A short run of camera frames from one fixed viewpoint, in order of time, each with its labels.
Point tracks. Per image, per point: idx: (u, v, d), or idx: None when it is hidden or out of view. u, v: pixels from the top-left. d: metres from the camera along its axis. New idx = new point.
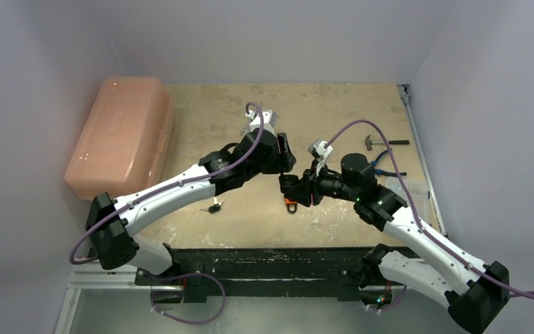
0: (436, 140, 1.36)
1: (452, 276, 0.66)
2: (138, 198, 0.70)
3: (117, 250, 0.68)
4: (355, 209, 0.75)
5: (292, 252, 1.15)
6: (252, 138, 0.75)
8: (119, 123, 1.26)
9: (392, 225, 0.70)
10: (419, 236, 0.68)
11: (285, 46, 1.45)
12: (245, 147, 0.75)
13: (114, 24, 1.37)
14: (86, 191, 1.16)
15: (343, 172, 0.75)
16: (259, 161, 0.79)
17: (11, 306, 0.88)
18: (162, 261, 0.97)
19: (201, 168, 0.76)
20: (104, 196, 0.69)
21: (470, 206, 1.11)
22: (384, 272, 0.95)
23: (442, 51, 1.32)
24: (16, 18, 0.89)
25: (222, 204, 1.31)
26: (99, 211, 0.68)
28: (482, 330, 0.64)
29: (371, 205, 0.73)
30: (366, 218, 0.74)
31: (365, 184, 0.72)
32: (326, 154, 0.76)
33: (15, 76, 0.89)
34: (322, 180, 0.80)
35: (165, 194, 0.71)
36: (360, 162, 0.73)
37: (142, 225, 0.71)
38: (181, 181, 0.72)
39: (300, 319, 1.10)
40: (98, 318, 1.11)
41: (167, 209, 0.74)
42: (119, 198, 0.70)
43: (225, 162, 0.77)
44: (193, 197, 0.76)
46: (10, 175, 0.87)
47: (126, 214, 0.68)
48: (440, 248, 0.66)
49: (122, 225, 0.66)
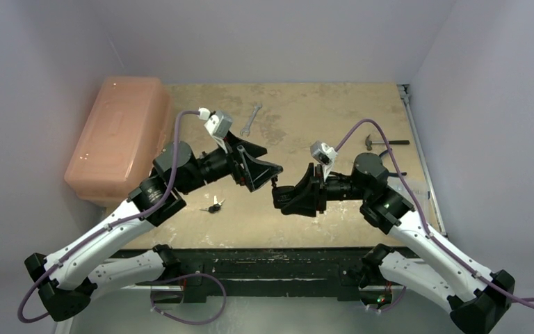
0: (436, 140, 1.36)
1: (457, 283, 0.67)
2: (65, 255, 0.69)
3: (61, 306, 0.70)
4: (361, 211, 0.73)
5: (292, 253, 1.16)
6: (163, 163, 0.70)
8: (119, 123, 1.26)
9: (399, 230, 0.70)
10: (427, 243, 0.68)
11: (285, 45, 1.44)
12: (165, 175, 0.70)
13: (114, 24, 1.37)
14: (87, 191, 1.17)
15: (355, 175, 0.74)
16: (190, 179, 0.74)
17: (11, 306, 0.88)
18: (149, 270, 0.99)
19: (131, 204, 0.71)
20: (35, 257, 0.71)
21: (470, 206, 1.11)
22: (388, 275, 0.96)
23: (442, 51, 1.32)
24: (16, 17, 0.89)
25: (222, 204, 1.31)
26: (32, 273, 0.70)
28: None
29: (377, 208, 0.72)
30: (371, 221, 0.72)
31: (377, 187, 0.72)
32: (332, 159, 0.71)
33: (15, 76, 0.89)
34: (329, 185, 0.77)
35: (94, 244, 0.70)
36: (374, 165, 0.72)
37: (79, 276, 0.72)
38: (108, 226, 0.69)
39: (300, 319, 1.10)
40: (97, 319, 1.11)
41: (103, 256, 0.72)
42: (49, 257, 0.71)
43: (157, 190, 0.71)
44: (130, 237, 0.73)
46: (10, 174, 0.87)
47: (57, 273, 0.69)
48: (444, 257, 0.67)
49: (52, 287, 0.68)
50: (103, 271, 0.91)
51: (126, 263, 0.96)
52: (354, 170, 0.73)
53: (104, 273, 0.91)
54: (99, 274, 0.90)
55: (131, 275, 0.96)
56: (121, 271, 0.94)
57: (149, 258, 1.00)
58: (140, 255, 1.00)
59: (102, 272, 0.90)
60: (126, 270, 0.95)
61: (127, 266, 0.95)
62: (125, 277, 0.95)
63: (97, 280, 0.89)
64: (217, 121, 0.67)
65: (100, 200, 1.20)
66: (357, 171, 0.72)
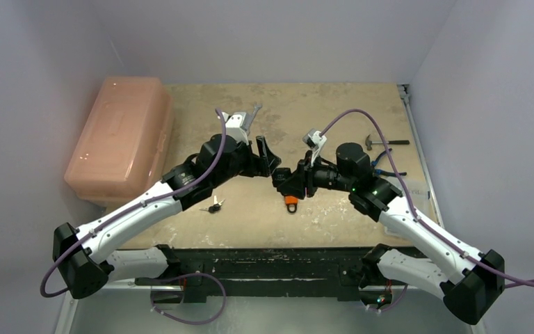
0: (437, 140, 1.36)
1: (446, 265, 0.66)
2: (100, 226, 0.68)
3: (87, 280, 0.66)
4: (350, 199, 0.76)
5: (292, 252, 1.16)
6: (211, 147, 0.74)
8: (119, 123, 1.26)
9: (386, 215, 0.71)
10: (415, 225, 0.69)
11: (285, 46, 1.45)
12: (206, 158, 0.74)
13: (115, 24, 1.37)
14: (87, 191, 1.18)
15: (339, 163, 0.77)
16: (224, 170, 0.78)
17: (11, 307, 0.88)
18: (154, 265, 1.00)
19: (164, 184, 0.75)
20: (65, 227, 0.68)
21: (470, 206, 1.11)
22: (389, 273, 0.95)
23: (442, 51, 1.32)
24: (15, 17, 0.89)
25: (222, 204, 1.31)
26: (62, 243, 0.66)
28: (475, 319, 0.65)
29: (367, 196, 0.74)
30: (361, 209, 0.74)
31: (360, 174, 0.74)
32: (316, 143, 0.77)
33: (16, 77, 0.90)
34: (316, 172, 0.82)
35: (128, 218, 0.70)
36: (355, 152, 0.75)
37: (108, 250, 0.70)
38: (144, 201, 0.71)
39: (300, 319, 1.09)
40: (98, 319, 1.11)
41: (132, 232, 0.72)
42: (82, 227, 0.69)
43: (189, 175, 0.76)
44: (159, 216, 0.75)
46: (10, 175, 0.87)
47: (89, 243, 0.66)
48: (433, 239, 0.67)
49: (85, 255, 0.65)
50: (117, 256, 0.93)
51: (136, 254, 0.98)
52: (337, 159, 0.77)
53: (118, 257, 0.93)
54: (115, 258, 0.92)
55: (142, 266, 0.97)
56: (133, 259, 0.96)
57: (156, 254, 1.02)
58: (147, 250, 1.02)
59: (117, 256, 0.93)
60: (137, 260, 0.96)
61: (136, 255, 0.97)
62: (136, 266, 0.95)
63: (114, 262, 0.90)
64: (241, 116, 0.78)
65: (99, 200, 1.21)
66: (339, 158, 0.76)
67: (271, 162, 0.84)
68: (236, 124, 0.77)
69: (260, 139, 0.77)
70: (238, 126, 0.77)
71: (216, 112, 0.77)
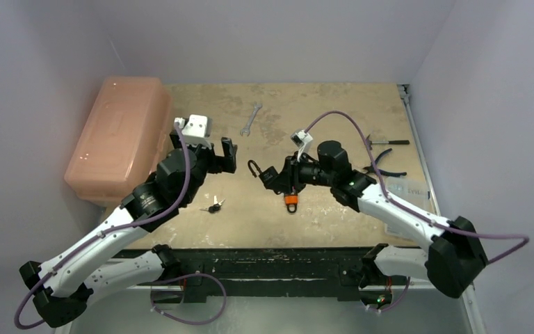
0: (437, 140, 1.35)
1: (419, 237, 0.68)
2: (59, 264, 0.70)
3: (56, 314, 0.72)
4: (332, 192, 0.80)
5: (292, 253, 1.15)
6: (166, 167, 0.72)
8: (119, 123, 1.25)
9: (362, 201, 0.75)
10: (386, 205, 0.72)
11: (285, 46, 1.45)
12: (163, 179, 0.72)
13: (114, 24, 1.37)
14: (87, 191, 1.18)
15: (319, 158, 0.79)
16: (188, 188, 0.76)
17: (10, 307, 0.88)
18: (144, 273, 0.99)
19: (124, 210, 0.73)
20: (29, 266, 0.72)
21: (470, 207, 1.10)
22: (385, 267, 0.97)
23: (441, 51, 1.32)
24: (14, 17, 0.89)
25: (222, 204, 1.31)
26: (27, 282, 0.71)
28: (459, 291, 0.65)
29: (345, 188, 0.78)
30: (342, 200, 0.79)
31: (339, 168, 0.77)
32: (302, 140, 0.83)
33: (15, 77, 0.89)
34: (302, 169, 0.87)
35: (87, 252, 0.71)
36: (334, 148, 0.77)
37: (74, 283, 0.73)
38: (101, 234, 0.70)
39: (300, 319, 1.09)
40: (98, 319, 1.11)
41: (96, 264, 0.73)
42: (44, 265, 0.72)
43: (149, 196, 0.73)
44: (123, 243, 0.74)
46: (10, 175, 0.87)
47: (51, 282, 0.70)
48: (405, 214, 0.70)
49: (47, 295, 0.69)
50: (100, 275, 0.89)
51: (122, 266, 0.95)
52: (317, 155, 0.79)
53: (101, 277, 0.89)
54: (96, 279, 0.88)
55: (132, 277, 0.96)
56: (119, 273, 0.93)
57: (147, 260, 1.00)
58: (139, 256, 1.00)
59: (99, 276, 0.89)
60: (124, 273, 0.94)
61: (124, 269, 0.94)
62: (126, 278, 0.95)
63: (94, 284, 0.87)
64: (203, 124, 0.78)
65: (99, 200, 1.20)
66: (319, 155, 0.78)
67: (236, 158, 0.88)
68: (199, 133, 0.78)
69: (224, 140, 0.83)
70: (201, 135, 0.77)
71: (174, 122, 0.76)
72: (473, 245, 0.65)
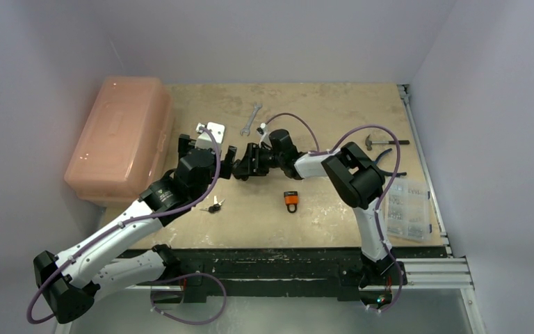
0: (436, 140, 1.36)
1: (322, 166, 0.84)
2: (78, 252, 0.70)
3: (69, 306, 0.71)
4: (281, 168, 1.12)
5: (292, 253, 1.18)
6: (188, 162, 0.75)
8: (120, 122, 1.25)
9: (297, 163, 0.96)
10: (306, 157, 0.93)
11: (285, 46, 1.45)
12: (183, 173, 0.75)
13: (114, 24, 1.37)
14: (86, 191, 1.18)
15: (272, 142, 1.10)
16: (201, 185, 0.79)
17: (10, 309, 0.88)
18: (147, 270, 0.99)
19: (142, 203, 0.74)
20: (45, 255, 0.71)
21: (469, 207, 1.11)
22: (368, 252, 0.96)
23: (441, 52, 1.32)
24: (14, 17, 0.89)
25: (222, 204, 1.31)
26: (42, 271, 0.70)
28: (353, 194, 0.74)
29: (290, 165, 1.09)
30: (288, 174, 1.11)
31: (285, 148, 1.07)
32: (264, 131, 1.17)
33: (14, 78, 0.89)
34: (261, 154, 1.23)
35: (108, 241, 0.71)
36: (281, 134, 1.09)
37: (90, 273, 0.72)
38: (122, 223, 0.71)
39: (300, 319, 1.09)
40: (96, 320, 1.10)
41: (112, 255, 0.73)
42: (61, 255, 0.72)
43: (167, 191, 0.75)
44: (140, 236, 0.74)
46: (10, 175, 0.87)
47: (69, 270, 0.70)
48: (316, 156, 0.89)
49: (65, 282, 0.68)
50: (105, 271, 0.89)
51: (125, 264, 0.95)
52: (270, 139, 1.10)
53: (106, 273, 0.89)
54: (101, 275, 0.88)
55: (134, 275, 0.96)
56: (122, 271, 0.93)
57: (149, 258, 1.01)
58: (140, 255, 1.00)
59: (105, 273, 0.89)
60: (128, 270, 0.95)
61: (128, 266, 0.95)
62: (127, 276, 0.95)
63: (101, 280, 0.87)
64: (221, 131, 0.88)
65: (99, 200, 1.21)
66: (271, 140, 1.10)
67: (232, 165, 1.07)
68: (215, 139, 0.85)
69: (231, 149, 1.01)
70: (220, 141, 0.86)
71: (198, 126, 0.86)
72: (363, 160, 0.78)
